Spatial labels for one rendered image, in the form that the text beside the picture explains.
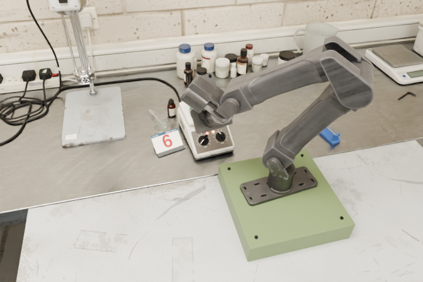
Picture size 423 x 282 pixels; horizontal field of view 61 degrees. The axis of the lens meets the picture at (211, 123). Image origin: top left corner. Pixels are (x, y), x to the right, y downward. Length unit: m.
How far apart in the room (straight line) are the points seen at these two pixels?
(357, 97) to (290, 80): 0.13
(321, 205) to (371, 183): 0.23
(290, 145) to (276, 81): 0.17
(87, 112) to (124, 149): 0.23
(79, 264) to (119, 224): 0.13
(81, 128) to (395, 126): 1.07
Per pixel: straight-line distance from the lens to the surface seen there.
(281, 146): 0.83
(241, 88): 0.76
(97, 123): 1.26
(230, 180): 0.97
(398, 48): 1.83
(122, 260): 0.92
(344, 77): 0.69
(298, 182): 0.98
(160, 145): 1.13
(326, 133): 1.25
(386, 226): 1.06
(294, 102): 1.37
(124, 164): 1.11
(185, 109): 1.15
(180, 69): 1.44
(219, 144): 1.10
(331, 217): 0.95
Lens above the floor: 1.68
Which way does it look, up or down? 40 degrees down
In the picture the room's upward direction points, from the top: 2 degrees clockwise
